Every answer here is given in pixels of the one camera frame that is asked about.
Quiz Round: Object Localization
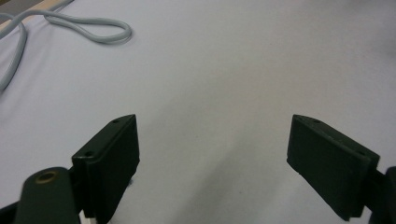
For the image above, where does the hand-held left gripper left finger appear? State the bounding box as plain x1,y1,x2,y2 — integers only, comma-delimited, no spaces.
71,114,141,224

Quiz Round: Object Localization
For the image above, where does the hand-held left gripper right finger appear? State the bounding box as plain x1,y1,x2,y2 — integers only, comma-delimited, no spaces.
286,114,381,222

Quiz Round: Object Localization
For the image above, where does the grey cable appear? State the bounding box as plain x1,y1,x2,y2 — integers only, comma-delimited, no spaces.
0,0,134,92

